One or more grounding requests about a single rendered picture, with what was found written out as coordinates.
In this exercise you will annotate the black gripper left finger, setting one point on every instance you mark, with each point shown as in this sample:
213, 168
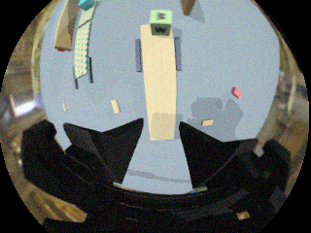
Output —
114, 148

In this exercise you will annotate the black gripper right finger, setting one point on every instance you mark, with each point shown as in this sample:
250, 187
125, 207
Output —
206, 156

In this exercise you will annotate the light green letter cube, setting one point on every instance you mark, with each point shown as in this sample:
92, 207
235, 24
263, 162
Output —
160, 22

